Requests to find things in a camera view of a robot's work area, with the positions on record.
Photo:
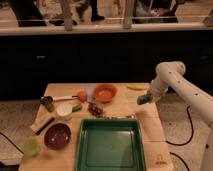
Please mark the orange bowl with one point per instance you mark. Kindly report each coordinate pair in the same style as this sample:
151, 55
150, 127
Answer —
104, 92

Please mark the orange ball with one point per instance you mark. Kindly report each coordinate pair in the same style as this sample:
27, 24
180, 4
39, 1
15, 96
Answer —
82, 96

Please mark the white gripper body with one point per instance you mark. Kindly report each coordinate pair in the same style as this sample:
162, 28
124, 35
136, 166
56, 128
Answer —
158, 88

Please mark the maroon bowl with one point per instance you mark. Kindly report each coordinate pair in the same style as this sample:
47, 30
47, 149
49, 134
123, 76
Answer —
57, 136

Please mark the green lime piece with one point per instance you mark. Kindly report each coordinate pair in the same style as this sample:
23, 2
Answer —
76, 107

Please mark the blue sponge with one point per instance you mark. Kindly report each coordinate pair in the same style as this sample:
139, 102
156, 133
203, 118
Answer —
143, 99

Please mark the white handled utensil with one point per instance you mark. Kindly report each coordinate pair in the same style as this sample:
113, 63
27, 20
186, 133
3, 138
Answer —
61, 98

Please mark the light green cup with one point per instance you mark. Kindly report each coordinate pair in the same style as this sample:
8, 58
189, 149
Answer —
31, 147

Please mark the green plastic tray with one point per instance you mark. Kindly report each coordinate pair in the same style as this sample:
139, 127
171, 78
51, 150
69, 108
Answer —
110, 145

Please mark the metal cup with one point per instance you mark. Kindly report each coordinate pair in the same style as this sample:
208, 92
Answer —
47, 102

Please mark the dark grape bunch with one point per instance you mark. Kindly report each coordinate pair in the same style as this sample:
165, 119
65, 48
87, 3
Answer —
95, 110

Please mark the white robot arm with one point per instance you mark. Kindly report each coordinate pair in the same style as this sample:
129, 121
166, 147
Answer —
170, 74

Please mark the black and white brush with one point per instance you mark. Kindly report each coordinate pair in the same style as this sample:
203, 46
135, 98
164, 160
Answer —
40, 124

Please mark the yellow banana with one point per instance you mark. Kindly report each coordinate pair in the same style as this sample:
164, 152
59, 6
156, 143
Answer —
137, 87

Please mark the metal spoon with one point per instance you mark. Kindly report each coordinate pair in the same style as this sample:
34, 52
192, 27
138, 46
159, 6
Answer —
119, 117

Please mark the white cup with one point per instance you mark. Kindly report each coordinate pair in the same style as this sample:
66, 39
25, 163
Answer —
64, 111

